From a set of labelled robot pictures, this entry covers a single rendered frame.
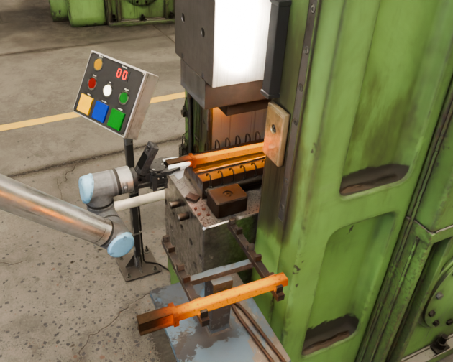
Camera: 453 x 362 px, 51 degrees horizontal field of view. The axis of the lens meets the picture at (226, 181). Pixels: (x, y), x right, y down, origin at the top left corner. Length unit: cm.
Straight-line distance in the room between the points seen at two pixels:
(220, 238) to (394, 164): 62
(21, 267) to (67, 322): 49
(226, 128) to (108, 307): 117
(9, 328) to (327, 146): 186
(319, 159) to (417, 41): 41
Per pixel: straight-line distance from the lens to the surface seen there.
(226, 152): 171
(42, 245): 297
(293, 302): 163
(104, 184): 156
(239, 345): 146
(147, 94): 198
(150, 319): 116
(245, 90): 154
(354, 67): 119
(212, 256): 168
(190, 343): 146
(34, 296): 270
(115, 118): 201
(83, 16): 644
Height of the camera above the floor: 195
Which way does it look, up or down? 35 degrees down
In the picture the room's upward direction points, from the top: 3 degrees clockwise
